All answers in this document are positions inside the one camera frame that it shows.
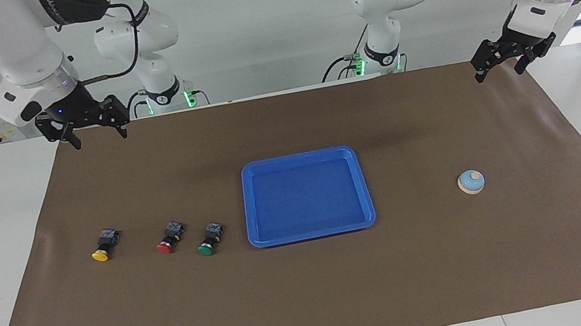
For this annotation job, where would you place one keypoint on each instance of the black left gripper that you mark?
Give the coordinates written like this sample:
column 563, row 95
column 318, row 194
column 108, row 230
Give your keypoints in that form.
column 515, row 46

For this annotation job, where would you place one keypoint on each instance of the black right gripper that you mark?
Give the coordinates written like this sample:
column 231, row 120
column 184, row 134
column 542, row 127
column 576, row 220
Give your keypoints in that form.
column 77, row 108

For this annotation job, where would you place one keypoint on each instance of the yellow push button switch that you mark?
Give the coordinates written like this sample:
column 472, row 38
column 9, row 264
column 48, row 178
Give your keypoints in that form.
column 101, row 255

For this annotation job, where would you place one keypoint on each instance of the red push button switch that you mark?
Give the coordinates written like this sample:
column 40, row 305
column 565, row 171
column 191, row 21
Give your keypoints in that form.
column 165, row 248

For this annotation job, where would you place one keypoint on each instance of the green push button switch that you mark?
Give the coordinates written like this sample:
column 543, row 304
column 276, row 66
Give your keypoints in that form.
column 205, row 250

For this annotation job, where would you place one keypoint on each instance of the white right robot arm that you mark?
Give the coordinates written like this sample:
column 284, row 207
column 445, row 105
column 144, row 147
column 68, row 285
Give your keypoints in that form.
column 19, row 49

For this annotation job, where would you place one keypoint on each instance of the light blue desk bell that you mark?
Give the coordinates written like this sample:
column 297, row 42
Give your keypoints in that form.
column 471, row 181

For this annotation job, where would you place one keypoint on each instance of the blue plastic tray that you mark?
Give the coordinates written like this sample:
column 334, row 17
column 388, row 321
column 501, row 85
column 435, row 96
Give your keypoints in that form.
column 306, row 202

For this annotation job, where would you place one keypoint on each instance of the brown table mat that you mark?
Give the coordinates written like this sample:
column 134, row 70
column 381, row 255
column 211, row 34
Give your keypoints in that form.
column 314, row 296

